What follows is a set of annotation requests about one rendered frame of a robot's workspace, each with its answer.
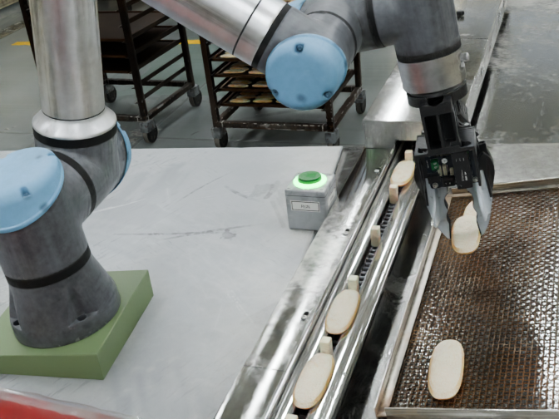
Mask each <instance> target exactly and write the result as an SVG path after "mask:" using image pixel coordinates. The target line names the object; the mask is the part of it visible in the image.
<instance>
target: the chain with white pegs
mask: <svg viewBox="0 0 559 419"><path fill-rule="evenodd" d="M415 146H416V142H415V145H414V147H413V150H406V151H405V160H411V161H414V151H415ZM402 188H403V186H398V185H390V186H389V204H388V208H387V209H386V211H385V214H384V216H383V218H382V221H381V223H380V225H379V226H378V225H372V227H371V229H370V234H371V247H370V248H369V251H368V253H367V255H366V257H365V260H364V262H363V265H362V267H361V269H360V271H359V274H358V275H349V278H348V287H349V289H352V290H355V291H357V292H359V290H360V289H361V286H362V284H363V282H364V279H365V276H366V274H367V272H368V270H369V266H370V264H371V263H372V260H373V257H374V255H375V253H376V250H377V248H378V245H379V243H380V240H381V238H382V237H383V233H384V231H385V229H386V227H387V224H388V221H389V219H390V217H391V214H392V213H393V209H394V207H395V205H396V203H397V201H398V197H399V195H400V193H401V191H402ZM340 336H341V334H340V335H333V334H332V336H331V337H324V336H323V337H322V338H321V339H320V341H319V345H320V352H323V353H328V354H330V355H332V356H333V354H334V350H335V348H336V346H337V344H338V341H339V338H340ZM335 340H338V341H335ZM308 413H309V409H306V410H305V409H299V412H298V414H297V415H292V414H287V415H286V417H285V419H306V417H307V416H308ZM303 414H307V416H306V415H303Z"/></svg>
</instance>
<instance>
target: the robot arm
mask: <svg viewBox="0 0 559 419"><path fill-rule="evenodd" d="M142 1H143V2H145V3H146V4H148V5H150V6H151V7H153V8H154V9H156V10H158V11H159V12H162V13H163V14H165V15H166V16H167V17H170V18H171V19H173V20H175V21H176V22H178V23H179V24H181V25H183V26H184V27H187V28H189V29H190V30H191V31H193V32H195V33H197V34H198V35H200V36H202V37H203V38H205V39H206V40H208V41H210V42H212V43H214V44H215V45H216V46H218V47H220V48H222V49H223V50H225V51H227V52H228V53H230V54H231V55H233V56H235V57H237V58H239V59H240V60H241V61H243V62H245V63H247V64H249V65H250V66H252V67H253V68H255V69H257V70H258V71H260V72H262V73H263V74H265V79H266V83H267V86H268V88H269V89H270V91H271V93H272V94H273V95H274V97H275V99H276V100H277V101H279V102H280V103H281V104H283V105H284V106H287V107H288V108H291V109H294V110H299V111H308V110H313V109H315V108H318V107H320V106H322V105H323V104H325V103H326V102H327V101H328V100H329V99H330V98H331V97H332V96H333V95H334V93H335V92H336V91H337V90H338V89H339V88H340V87H341V86H342V84H343V83H344V80H345V77H346V75H347V70H348V69H349V66H350V65H351V63H352V62H353V60H354V58H355V56H356V54H357V53H358V52H366V51H370V50H375V49H379V48H384V47H388V46H394V48H395V52H396V56H397V61H398V69H399V73H400V77H401V81H402V85H403V90H404V91H406V94H407V98H408V104H409V105H410V106H411V107H415V108H419V111H420V116H421V120H422V124H423V130H422V133H421V134H422V135H420V136H417V140H416V146H415V151H414V159H415V167H414V179H415V183H416V185H417V187H418V188H419V190H420V191H421V193H422V195H423V196H424V198H425V200H426V205H427V208H428V211H429V213H430V215H431V216H432V218H433V226H434V227H435V228H437V227H438V229H439V230H440V231H441V232H442V233H443V234H444V235H445V236H446V237H447V238H448V239H451V220H450V219H449V217H448V202H447V201H446V200H445V197H446V195H447V193H448V186H454V185H457V187H458V189H459V190H461V189H467V191H468V192H469V193H470V194H471V195H472V197H473V200H472V206H473V208H474V209H475V211H476V212H477V226H478V229H479V232H480V234H484V233H485V231H486V229H487V226H488V224H489V220H490V216H491V209H492V188H493V182H494V176H495V168H494V162H493V158H492V155H491V153H490V152H489V150H488V149H487V145H486V141H485V140H482V141H478V138H477V136H478V135H479V130H478V129H476V128H475V127H474V126H471V122H469V120H468V114H467V107H466V106H465V105H464V104H463V102H462V101H461V100H460V99H462V98H463V97H465V96H466V95H467V93H468V89H467V81H466V79H465V78H466V77H467V73H466V68H465V64H464V62H465V61H468V60H469V54H468V53H467V52H464V53H461V52H462V43H461V38H460V33H459V28H458V19H457V14H456V9H455V4H454V0H295V1H293V2H290V3H289V4H288V3H286V2H285V1H283V0H142ZM29 7H30V14H31V22H32V35H33V42H34V50H35V57H36V64H37V77H38V85H39V91H40V99H41V106H42V109H41V110H40V111H39V112H38V113H37V114H36V115H35V116H34V117H33V118H32V130H33V137H34V145H35V147H33V148H27V149H22V150H17V151H14V152H12V153H10V154H7V156H6V157H5V158H3V159H0V266H1V268H2V271H3V273H4V275H5V278H6V280H7V283H8V290H9V317H10V324H11V326H12V330H13V331H14V334H15V336H16V338H17V340H18V341H19V342H20V343H22V344H23V345H25V346H28V347H30V348H58V347H61V346H65V345H68V344H71V343H75V342H78V341H80V340H82V339H83V338H87V337H89V336H90V335H92V334H93V333H95V332H97V331H98V330H100V329H101V328H103V327H104V326H105V325H106V324H107V323H109V322H110V321H111V319H112V318H113V317H114V316H115V314H116V312H117V311H118V309H119V307H120V304H121V297H120V294H119V292H118V289H117V286H116V283H115V281H114V280H113V278H112V277H111V276H110V275H109V274H108V273H107V271H106V270H105V269H104V268H103V267H102V266H101V264H100V263H99V262H98V261H97V260H96V258H95V257H94V256H93V255H92V252H91V250H90V247H89V245H88V242H87V238H86V236H85V233H84V230H83V228H82V223H83V222H84V221H85V220H86V219H87V218H88V217H89V216H90V214H91V213H92V212H93V211H94V210H95V209H96V207H97V206H98V205H99V204H100V203H101V202H102V201H103V200H104V199H105V198H106V197H107V196H108V195H109V194H110V193H111V192H112V191H113V190H114V189H115V188H116V187H117V186H118V185H119V184H120V183H121V181H122V180H123V178H124V176H125V174H126V172H127V171H128V169H129V166H130V163H131V143H130V141H129V138H128V136H127V134H126V132H125V131H123V130H122V129H121V128H120V124H119V123H118V122H117V119H116V114H115V112H114V111H113V110H111V109H110V108H109V107H107V106H105V98H104V86H103V75H102V63H101V40H100V29H99V17H98V6H97V0H29Z"/></svg>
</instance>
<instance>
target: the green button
mask: <svg viewBox="0 0 559 419"><path fill-rule="evenodd" d="M321 180H322V175H321V174H320V173H319V172H317V171H305V172H303V173H301V174H300V175H299V176H298V182H299V183H300V184H303V185H312V184H316V183H318V182H320V181H321Z"/></svg>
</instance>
